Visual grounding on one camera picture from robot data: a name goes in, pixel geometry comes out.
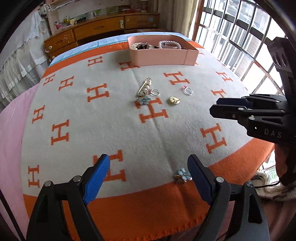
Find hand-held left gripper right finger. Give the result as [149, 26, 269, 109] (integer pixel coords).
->
[187, 154, 271, 241]

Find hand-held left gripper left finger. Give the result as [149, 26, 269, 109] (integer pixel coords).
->
[26, 153, 111, 241]

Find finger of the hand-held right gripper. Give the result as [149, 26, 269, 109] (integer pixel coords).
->
[216, 94, 288, 111]
[209, 104, 287, 127]

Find blue flower brooch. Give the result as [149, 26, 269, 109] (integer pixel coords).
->
[174, 168, 192, 184]

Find pink jewelry box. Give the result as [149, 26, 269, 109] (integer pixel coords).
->
[127, 34, 199, 67]

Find round pearl bracelet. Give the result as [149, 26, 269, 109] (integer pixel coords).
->
[158, 40, 182, 48]

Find orange and grey patterned blanket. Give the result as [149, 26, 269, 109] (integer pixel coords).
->
[21, 42, 275, 241]

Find white furry rug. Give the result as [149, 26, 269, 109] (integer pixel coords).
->
[254, 171, 296, 203]

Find metal window grille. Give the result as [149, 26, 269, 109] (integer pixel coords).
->
[192, 0, 296, 105]

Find gold pin brooch with charms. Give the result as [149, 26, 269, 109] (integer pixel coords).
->
[136, 77, 154, 106]

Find pink bed sheet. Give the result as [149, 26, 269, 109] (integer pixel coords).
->
[0, 85, 41, 234]

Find beige curtain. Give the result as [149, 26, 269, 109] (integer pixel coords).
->
[184, 0, 205, 40]

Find blue patterned sheet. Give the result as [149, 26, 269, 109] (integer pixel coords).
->
[50, 32, 192, 65]

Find white lace cover cloth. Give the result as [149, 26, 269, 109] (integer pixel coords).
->
[0, 10, 50, 109]

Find wooden desk with drawers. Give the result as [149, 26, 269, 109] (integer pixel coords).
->
[44, 13, 160, 63]

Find black cable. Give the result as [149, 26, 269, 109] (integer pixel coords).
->
[253, 177, 281, 188]

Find white wire hanging basket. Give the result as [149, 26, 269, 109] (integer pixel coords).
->
[48, 0, 79, 11]

